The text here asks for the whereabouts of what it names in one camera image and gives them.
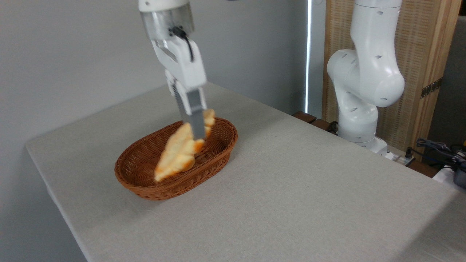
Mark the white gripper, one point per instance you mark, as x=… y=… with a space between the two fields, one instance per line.
x=189 y=71

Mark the long golden bread loaf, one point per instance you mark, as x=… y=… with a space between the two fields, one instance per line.
x=178 y=151

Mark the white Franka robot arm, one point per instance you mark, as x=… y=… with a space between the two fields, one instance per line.
x=367 y=76

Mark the brown wicker oval basket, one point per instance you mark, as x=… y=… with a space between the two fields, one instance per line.
x=145 y=160

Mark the dark wooden furniture edge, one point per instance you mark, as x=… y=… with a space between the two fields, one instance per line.
x=309 y=118

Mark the grey linen tablecloth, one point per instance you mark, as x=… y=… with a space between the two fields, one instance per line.
x=291 y=196

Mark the metal screen hinge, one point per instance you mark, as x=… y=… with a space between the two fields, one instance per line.
x=431 y=88

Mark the dark grey device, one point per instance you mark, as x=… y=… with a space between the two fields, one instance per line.
x=460 y=176

